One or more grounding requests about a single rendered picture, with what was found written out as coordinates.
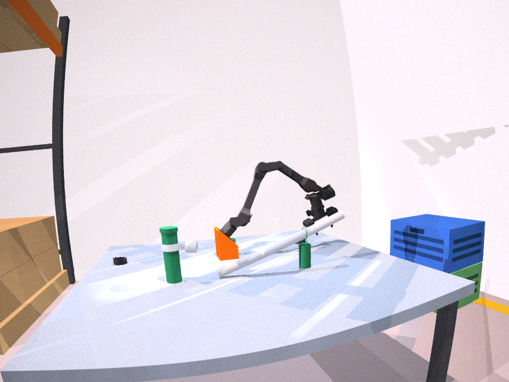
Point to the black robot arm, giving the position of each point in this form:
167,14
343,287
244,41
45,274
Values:
307,184

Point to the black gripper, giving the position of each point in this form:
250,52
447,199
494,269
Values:
319,213

